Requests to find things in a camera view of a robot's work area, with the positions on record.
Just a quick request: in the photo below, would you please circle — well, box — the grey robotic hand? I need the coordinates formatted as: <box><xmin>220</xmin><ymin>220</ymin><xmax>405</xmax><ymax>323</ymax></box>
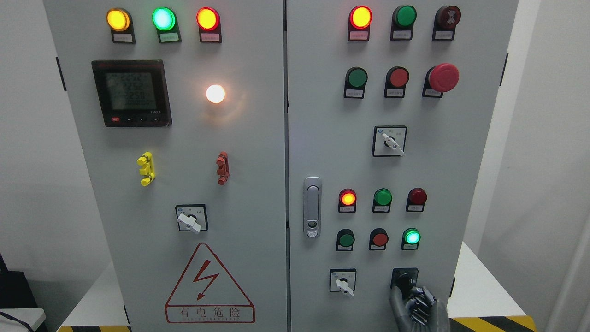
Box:
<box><xmin>389</xmin><ymin>286</ymin><xmax>451</xmax><ymax>332</ymax></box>

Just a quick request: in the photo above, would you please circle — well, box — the black rotary knob switch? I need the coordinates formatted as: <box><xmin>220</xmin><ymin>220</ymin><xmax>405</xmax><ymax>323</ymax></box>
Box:
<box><xmin>390</xmin><ymin>267</ymin><xmax>419</xmax><ymax>299</ymax></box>

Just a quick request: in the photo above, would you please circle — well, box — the white platform with hazard stripes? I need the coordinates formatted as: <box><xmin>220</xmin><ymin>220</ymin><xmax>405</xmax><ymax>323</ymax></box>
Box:
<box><xmin>62</xmin><ymin>243</ymin><xmax>525</xmax><ymax>327</ymax></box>

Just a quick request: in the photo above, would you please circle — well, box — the green illuminated button lower right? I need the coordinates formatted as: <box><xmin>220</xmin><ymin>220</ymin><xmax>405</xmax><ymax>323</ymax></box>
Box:
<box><xmin>401</xmin><ymin>228</ymin><xmax>421</xmax><ymax>251</ymax></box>

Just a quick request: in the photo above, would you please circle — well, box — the red push button lower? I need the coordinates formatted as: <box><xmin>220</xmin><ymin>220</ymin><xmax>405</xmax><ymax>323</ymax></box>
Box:
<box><xmin>369</xmin><ymin>228</ymin><xmax>389</xmax><ymax>251</ymax></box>

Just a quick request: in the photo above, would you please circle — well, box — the red push button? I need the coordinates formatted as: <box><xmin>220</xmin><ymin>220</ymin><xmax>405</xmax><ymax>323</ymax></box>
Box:
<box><xmin>369</xmin><ymin>228</ymin><xmax>389</xmax><ymax>251</ymax></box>
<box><xmin>383</xmin><ymin>66</ymin><xmax>410</xmax><ymax>98</ymax></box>

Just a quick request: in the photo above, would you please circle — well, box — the green push button lower left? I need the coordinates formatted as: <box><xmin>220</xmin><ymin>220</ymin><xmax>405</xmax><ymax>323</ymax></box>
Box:
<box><xmin>336</xmin><ymin>229</ymin><xmax>355</xmax><ymax>252</ymax></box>

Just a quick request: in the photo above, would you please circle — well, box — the green push button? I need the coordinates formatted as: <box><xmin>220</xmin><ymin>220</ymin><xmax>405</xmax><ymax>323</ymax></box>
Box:
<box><xmin>343</xmin><ymin>66</ymin><xmax>367</xmax><ymax>99</ymax></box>
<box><xmin>336</xmin><ymin>229</ymin><xmax>355</xmax><ymax>252</ymax></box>

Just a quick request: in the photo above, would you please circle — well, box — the red indicator light middle right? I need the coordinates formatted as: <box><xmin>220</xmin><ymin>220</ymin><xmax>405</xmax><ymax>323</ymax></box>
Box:
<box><xmin>405</xmin><ymin>187</ymin><xmax>428</xmax><ymax>212</ymax></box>

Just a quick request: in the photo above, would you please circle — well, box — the green indicator light middle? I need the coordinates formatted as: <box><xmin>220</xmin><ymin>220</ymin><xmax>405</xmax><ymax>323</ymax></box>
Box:
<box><xmin>372</xmin><ymin>188</ymin><xmax>393</xmax><ymax>213</ymax></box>

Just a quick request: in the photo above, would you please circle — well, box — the red lit indicator middle left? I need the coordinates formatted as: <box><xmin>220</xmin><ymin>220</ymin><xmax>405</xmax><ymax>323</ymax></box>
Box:
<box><xmin>338</xmin><ymin>188</ymin><xmax>357</xmax><ymax>213</ymax></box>

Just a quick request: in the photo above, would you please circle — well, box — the red lit indicator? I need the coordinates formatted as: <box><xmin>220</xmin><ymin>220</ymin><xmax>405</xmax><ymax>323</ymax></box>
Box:
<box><xmin>347</xmin><ymin>6</ymin><xmax>373</xmax><ymax>42</ymax></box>
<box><xmin>338</xmin><ymin>188</ymin><xmax>357</xmax><ymax>213</ymax></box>

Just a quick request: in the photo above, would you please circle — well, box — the red electrical hazard warning sticker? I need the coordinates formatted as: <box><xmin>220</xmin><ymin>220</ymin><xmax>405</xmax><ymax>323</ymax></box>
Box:
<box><xmin>165</xmin><ymin>243</ymin><xmax>255</xmax><ymax>324</ymax></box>

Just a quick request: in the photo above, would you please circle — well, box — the grey electrical control cabinet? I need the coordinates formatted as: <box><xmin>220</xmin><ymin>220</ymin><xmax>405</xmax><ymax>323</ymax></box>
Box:
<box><xmin>43</xmin><ymin>0</ymin><xmax>518</xmax><ymax>332</ymax></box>

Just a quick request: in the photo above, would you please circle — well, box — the red emergency stop mushroom button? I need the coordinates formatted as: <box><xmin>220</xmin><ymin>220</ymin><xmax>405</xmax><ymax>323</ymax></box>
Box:
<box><xmin>422</xmin><ymin>63</ymin><xmax>460</xmax><ymax>98</ymax></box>

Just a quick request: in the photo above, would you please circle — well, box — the red push button upper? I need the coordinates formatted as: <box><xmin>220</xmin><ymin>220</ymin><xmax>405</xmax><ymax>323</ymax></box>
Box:
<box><xmin>383</xmin><ymin>66</ymin><xmax>410</xmax><ymax>98</ymax></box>

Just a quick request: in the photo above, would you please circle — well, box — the green push button upper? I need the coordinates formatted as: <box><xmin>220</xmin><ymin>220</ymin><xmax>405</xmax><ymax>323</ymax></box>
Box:
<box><xmin>343</xmin><ymin>66</ymin><xmax>367</xmax><ymax>99</ymax></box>

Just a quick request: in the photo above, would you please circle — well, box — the red terminal connector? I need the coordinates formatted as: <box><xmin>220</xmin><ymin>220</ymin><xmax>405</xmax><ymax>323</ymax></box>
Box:
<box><xmin>216</xmin><ymin>151</ymin><xmax>230</xmax><ymax>185</ymax></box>

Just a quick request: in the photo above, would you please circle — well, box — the dark red buzzer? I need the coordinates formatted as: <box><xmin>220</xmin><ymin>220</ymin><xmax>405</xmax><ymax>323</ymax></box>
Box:
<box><xmin>432</xmin><ymin>6</ymin><xmax>461</xmax><ymax>41</ymax></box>

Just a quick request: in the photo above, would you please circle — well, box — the green indicator light top right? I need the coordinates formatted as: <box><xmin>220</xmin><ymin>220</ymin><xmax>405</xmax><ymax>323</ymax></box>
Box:
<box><xmin>390</xmin><ymin>5</ymin><xmax>417</xmax><ymax>41</ymax></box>

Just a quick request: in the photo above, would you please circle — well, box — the white lit indicator lamp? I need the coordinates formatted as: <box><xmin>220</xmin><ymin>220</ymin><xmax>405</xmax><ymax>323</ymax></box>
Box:
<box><xmin>205</xmin><ymin>84</ymin><xmax>227</xmax><ymax>104</ymax></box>

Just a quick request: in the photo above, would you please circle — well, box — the red lit indicator top right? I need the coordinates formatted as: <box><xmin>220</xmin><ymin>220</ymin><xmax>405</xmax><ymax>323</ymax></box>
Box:
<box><xmin>347</xmin><ymin>6</ymin><xmax>373</xmax><ymax>42</ymax></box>

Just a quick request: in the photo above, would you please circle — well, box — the yellow terminal connector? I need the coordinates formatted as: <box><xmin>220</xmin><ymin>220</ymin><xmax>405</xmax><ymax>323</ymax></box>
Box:
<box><xmin>136</xmin><ymin>151</ymin><xmax>156</xmax><ymax>187</ymax></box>

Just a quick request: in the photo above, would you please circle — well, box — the red indicator light left door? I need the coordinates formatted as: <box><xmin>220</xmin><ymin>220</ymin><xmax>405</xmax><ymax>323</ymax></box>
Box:
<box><xmin>195</xmin><ymin>7</ymin><xmax>222</xmax><ymax>43</ymax></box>

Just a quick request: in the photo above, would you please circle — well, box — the black digital power meter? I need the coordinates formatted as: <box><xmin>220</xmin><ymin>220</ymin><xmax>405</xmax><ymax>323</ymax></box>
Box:
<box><xmin>91</xmin><ymin>59</ymin><xmax>171</xmax><ymax>127</ymax></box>

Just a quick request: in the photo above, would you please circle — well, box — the green lit indicator light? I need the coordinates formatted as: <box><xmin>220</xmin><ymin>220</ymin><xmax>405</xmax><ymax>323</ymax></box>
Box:
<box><xmin>152</xmin><ymin>7</ymin><xmax>182</xmax><ymax>43</ymax></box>

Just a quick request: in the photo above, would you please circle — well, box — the black device with antenna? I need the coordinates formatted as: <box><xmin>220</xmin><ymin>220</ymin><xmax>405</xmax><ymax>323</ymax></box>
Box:
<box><xmin>0</xmin><ymin>258</ymin><xmax>38</xmax><ymax>309</ymax></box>

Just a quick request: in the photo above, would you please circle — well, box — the yellow indicator light top left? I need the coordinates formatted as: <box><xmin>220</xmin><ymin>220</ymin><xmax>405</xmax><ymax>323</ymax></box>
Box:
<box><xmin>106</xmin><ymin>7</ymin><xmax>136</xmax><ymax>44</ymax></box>

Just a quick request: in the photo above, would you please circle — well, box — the white selector switch lower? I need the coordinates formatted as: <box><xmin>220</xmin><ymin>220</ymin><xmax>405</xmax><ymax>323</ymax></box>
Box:
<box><xmin>330</xmin><ymin>268</ymin><xmax>357</xmax><ymax>297</ymax></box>

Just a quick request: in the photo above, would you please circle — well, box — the white selector switch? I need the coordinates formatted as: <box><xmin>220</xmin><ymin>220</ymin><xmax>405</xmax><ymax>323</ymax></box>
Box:
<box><xmin>330</xmin><ymin>268</ymin><xmax>357</xmax><ymax>297</ymax></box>
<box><xmin>372</xmin><ymin>125</ymin><xmax>407</xmax><ymax>157</ymax></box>

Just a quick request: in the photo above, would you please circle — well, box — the silver door handle lock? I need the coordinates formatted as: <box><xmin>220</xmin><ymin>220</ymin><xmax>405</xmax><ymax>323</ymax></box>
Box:
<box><xmin>303</xmin><ymin>176</ymin><xmax>322</xmax><ymax>239</ymax></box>

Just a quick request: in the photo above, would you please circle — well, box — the white selector switch upper right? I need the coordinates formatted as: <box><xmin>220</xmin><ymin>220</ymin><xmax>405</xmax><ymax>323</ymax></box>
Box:
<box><xmin>372</xmin><ymin>125</ymin><xmax>407</xmax><ymax>157</ymax></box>

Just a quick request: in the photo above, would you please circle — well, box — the white selector switch left door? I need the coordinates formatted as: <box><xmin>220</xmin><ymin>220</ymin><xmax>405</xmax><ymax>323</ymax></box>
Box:
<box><xmin>175</xmin><ymin>204</ymin><xmax>208</xmax><ymax>234</ymax></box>

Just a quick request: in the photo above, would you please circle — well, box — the white box with black cable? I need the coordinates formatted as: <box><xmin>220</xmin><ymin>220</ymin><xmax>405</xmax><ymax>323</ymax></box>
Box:
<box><xmin>0</xmin><ymin>308</ymin><xmax>48</xmax><ymax>332</ymax></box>

